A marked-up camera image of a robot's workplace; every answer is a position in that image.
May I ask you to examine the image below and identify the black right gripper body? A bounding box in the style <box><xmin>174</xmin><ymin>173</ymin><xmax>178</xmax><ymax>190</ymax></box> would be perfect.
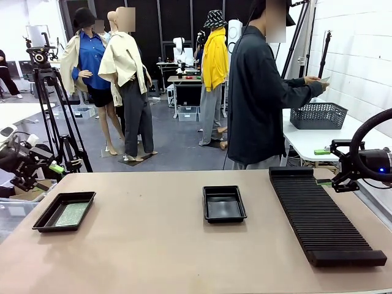
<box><xmin>349</xmin><ymin>148</ymin><xmax>392</xmax><ymax>181</ymax></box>

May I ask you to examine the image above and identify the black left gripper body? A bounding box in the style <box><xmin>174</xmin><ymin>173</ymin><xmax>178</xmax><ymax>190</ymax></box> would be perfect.
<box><xmin>0</xmin><ymin>143</ymin><xmax>40</xmax><ymax>184</ymax></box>

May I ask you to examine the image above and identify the black ESD tray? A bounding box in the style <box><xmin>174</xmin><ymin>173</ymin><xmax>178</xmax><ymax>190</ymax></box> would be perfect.
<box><xmin>202</xmin><ymin>184</ymin><xmax>247</xmax><ymax>224</ymax></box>
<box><xmin>32</xmin><ymin>191</ymin><xmax>97</xmax><ymax>233</ymax></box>

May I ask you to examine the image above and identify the person left forearm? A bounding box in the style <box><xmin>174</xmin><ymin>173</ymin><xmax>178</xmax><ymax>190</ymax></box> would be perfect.
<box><xmin>283</xmin><ymin>78</ymin><xmax>307</xmax><ymax>89</ymax></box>

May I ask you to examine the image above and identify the person right forearm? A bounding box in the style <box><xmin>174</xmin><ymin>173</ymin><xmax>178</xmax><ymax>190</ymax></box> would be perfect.
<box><xmin>286</xmin><ymin>82</ymin><xmax>326</xmax><ymax>108</ymax></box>

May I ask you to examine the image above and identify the cardboard box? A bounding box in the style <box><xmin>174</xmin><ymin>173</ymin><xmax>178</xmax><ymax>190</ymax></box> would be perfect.
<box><xmin>12</xmin><ymin>179</ymin><xmax>58</xmax><ymax>202</ymax></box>

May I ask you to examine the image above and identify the clear plastic box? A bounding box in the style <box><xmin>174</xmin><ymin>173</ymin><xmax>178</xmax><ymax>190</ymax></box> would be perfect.
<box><xmin>0</xmin><ymin>197</ymin><xmax>40</xmax><ymax>243</ymax></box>

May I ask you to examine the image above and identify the white side table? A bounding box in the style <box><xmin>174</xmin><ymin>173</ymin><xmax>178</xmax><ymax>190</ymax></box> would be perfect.
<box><xmin>281</xmin><ymin>97</ymin><xmax>392</xmax><ymax>168</ymax></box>

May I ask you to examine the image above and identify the grey mesh basket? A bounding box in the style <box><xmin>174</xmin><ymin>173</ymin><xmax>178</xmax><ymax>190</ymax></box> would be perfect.
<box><xmin>289</xmin><ymin>102</ymin><xmax>349</xmax><ymax>130</ymax></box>

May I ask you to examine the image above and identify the black slotted board rack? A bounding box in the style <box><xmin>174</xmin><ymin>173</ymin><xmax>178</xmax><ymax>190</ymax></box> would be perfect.
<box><xmin>268</xmin><ymin>166</ymin><xmax>388</xmax><ymax>267</ymax></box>

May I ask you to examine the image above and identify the white round-edged table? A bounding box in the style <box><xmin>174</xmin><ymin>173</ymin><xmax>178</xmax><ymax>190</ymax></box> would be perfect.
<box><xmin>0</xmin><ymin>102</ymin><xmax>56</xmax><ymax>129</ymax></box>

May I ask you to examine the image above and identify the person in black clothes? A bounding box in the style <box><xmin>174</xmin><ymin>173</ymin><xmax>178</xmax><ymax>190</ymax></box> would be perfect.
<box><xmin>0</xmin><ymin>49</ymin><xmax>24</xmax><ymax>99</ymax></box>

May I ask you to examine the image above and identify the thin black stand pole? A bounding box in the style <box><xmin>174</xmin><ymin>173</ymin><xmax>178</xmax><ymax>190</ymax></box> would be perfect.
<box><xmin>317</xmin><ymin>30</ymin><xmax>333</xmax><ymax>79</ymax></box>

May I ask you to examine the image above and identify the person in dark jacket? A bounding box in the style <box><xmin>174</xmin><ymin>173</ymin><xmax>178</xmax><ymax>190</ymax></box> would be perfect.
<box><xmin>226</xmin><ymin>0</ymin><xmax>330</xmax><ymax>171</ymax></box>

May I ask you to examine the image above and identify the mannequin with blue shirt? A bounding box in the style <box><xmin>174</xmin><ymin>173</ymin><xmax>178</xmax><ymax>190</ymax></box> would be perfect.
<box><xmin>59</xmin><ymin>7</ymin><xmax>125</xmax><ymax>156</ymax></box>

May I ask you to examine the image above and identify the mannequin with cream shirt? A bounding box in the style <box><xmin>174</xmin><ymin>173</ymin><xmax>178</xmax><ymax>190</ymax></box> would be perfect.
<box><xmin>97</xmin><ymin>6</ymin><xmax>159</xmax><ymax>162</ymax></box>

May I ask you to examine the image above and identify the black light stand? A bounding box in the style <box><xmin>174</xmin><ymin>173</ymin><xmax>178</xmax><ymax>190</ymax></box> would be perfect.
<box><xmin>280</xmin><ymin>0</ymin><xmax>316</xmax><ymax>79</ymax></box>

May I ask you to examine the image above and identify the person in light blue shirt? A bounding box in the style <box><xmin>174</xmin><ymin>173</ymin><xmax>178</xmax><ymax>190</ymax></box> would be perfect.
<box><xmin>93</xmin><ymin>20</ymin><xmax>111</xmax><ymax>40</ymax></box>

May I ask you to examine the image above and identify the clear floor storage bin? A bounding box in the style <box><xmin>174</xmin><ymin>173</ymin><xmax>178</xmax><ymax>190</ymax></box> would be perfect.
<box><xmin>177</xmin><ymin>105</ymin><xmax>199</xmax><ymax>123</ymax></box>

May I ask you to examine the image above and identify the black floppy hat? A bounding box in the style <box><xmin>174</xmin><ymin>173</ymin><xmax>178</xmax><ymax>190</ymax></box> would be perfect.
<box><xmin>72</xmin><ymin>7</ymin><xmax>96</xmax><ymax>30</ymax></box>

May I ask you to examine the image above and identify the mannequin with yellow top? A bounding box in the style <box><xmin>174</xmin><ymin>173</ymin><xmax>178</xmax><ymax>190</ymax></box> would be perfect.
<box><xmin>198</xmin><ymin>9</ymin><xmax>230</xmax><ymax>149</ymax></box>

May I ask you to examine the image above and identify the background work desk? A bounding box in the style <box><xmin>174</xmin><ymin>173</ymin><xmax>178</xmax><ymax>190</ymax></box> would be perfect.
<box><xmin>167</xmin><ymin>75</ymin><xmax>205</xmax><ymax>119</ymax></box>

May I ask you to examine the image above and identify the small white background robot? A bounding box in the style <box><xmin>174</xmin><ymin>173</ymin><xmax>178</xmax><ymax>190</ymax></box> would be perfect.
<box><xmin>173</xmin><ymin>37</ymin><xmax>186</xmax><ymax>73</ymax></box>

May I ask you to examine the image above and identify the patterned bucket hat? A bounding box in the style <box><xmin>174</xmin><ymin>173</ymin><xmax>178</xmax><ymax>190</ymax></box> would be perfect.
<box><xmin>203</xmin><ymin>9</ymin><xmax>228</xmax><ymax>29</ymax></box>

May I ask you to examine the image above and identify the black camera tripod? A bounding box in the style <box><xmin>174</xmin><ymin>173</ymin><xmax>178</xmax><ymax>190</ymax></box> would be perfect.
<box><xmin>32</xmin><ymin>67</ymin><xmax>93</xmax><ymax>181</ymax></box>

